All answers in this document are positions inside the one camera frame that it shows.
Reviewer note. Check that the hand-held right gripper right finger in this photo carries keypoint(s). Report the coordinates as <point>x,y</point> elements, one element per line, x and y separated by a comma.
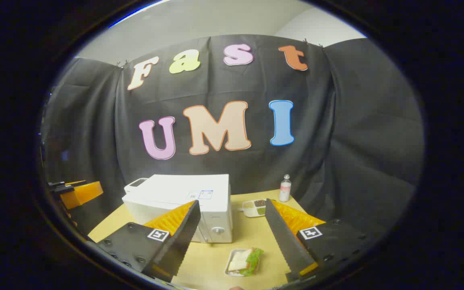
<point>284,241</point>

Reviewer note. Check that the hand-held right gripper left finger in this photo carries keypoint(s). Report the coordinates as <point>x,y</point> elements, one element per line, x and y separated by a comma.
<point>183,241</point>

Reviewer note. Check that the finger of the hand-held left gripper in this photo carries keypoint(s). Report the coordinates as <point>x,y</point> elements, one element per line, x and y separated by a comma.
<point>81,195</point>

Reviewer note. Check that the lettuce sandwich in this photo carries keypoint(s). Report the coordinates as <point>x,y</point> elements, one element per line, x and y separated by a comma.
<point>241,262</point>

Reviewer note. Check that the white microwave oven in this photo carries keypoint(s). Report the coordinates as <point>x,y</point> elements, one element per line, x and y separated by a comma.
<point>175,189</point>

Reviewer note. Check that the white divided seed dish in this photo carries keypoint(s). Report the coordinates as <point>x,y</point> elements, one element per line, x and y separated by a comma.
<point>254,208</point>

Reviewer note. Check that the small pink label bottle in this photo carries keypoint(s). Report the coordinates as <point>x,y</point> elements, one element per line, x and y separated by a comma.
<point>285,191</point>

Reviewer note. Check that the white rectangular tray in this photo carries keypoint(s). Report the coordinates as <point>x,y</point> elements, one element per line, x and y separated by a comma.
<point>233,253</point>

